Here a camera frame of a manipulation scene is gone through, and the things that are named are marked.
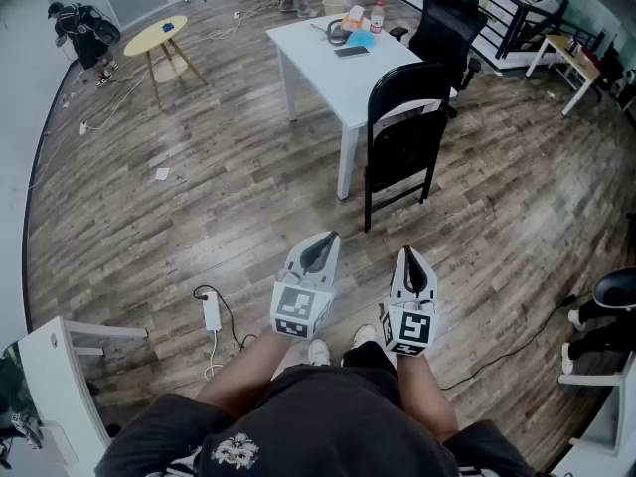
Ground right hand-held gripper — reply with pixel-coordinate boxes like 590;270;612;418
380;244;441;357

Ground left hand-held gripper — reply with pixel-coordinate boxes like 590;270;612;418
269;231;342;341

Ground black folding chair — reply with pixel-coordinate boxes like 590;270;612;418
363;61;453;234

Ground person's right forearm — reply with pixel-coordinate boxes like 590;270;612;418
395;349;459;442

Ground person's left forearm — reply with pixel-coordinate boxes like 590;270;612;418
195;328;293;419

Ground black mesh office chair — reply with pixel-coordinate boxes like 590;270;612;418
389;0;489;119

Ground person's right white shoe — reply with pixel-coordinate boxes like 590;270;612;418
351;323;378;350

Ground person's white shoe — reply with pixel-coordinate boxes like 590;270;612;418
351;323;378;350
307;338;332;368

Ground person's black shorts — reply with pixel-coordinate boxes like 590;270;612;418
341;340;399;383

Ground person's left white shoe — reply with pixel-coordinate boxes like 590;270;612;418
307;338;332;368

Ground person's black shirt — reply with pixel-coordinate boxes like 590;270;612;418
93;363;537;477

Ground white square table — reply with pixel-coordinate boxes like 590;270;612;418
265;11;458;202

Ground black round object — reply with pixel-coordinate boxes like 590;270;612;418
591;265;636;312

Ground dark flat phone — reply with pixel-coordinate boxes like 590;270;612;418
333;45;372;61

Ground blue cloth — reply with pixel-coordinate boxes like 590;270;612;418
345;30;377;50

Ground black headphones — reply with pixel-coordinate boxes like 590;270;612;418
325;17;352;47

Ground orange and white tissue pack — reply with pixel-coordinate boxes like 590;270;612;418
339;4;372;32

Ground clear water bottle red label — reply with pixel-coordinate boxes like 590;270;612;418
369;0;387;36

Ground black metal railing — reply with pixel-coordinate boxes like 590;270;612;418
337;0;570;62

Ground small desk with white legs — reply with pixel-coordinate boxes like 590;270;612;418
525;34;603;117

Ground round yellow side table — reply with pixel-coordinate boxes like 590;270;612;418
122;14;210;109

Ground black floor cable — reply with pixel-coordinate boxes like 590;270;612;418
192;284;260;353
438;292;595;393

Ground white power cable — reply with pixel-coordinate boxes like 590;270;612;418
203;329;224;381
85;62;153;131

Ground white table frame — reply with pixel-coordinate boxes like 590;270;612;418
556;350;636;477

